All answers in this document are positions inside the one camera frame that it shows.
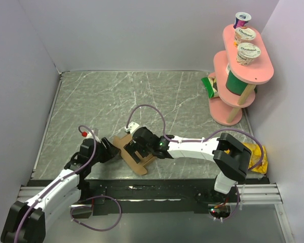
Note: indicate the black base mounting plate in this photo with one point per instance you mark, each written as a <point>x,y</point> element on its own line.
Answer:
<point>104,205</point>

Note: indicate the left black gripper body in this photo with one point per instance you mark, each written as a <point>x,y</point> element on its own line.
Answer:
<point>103,154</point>

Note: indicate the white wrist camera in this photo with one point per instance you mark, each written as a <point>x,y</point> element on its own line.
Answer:
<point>132,127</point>
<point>92,134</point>

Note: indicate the purple lid yogurt cup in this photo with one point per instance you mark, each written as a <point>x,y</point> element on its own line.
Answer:
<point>241,19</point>

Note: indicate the green snack bag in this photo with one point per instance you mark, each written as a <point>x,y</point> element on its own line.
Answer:
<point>210,86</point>

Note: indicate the front Chobani yogurt cup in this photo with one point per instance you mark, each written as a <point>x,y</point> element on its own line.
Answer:
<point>247,52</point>

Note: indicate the brown cardboard box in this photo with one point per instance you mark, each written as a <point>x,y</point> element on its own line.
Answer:
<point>140,168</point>

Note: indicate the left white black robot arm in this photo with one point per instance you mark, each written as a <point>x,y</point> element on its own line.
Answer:
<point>29,221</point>

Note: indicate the pink three-tier shelf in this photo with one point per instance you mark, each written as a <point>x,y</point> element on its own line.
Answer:
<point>226,109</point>

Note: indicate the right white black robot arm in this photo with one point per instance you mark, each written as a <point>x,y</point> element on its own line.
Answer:
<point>230,155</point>

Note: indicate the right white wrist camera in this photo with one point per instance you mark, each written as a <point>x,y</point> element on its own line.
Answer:
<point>132,127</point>

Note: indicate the middle Chobani yogurt cup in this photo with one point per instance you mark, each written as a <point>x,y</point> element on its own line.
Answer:
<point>243,35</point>

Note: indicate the chobani yogurt cup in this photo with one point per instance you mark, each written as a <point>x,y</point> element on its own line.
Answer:
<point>247,52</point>
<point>243,35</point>

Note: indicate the green cylindrical can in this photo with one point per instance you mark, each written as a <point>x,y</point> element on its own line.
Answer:
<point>233,84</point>

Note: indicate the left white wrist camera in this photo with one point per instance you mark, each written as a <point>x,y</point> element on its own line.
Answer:
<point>92,134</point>

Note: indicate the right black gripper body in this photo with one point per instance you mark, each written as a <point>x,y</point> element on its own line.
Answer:
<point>148,149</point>

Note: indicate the yellow chip bag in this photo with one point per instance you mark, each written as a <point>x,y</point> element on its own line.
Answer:
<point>256,154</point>

